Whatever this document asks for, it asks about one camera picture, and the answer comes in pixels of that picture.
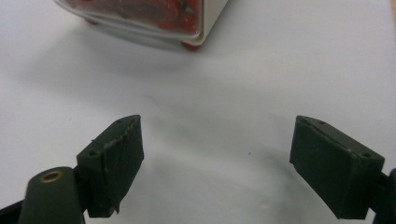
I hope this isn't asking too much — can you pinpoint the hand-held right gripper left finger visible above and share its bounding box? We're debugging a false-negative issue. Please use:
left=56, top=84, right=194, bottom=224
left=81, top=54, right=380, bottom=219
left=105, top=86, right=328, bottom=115
left=77, top=114, right=145, bottom=218

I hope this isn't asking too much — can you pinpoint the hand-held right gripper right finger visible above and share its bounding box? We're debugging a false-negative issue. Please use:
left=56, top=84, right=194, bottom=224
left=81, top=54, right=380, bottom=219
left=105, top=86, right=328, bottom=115
left=289, top=115, right=386, bottom=220

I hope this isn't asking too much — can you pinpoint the clear plastic container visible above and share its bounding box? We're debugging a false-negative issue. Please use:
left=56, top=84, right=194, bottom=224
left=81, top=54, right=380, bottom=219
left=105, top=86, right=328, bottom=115
left=53, top=0, right=232, bottom=52

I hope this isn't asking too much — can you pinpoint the white table mat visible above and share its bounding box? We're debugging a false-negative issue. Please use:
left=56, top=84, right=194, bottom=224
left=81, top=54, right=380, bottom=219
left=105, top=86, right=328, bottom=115
left=0, top=0, right=394, bottom=224

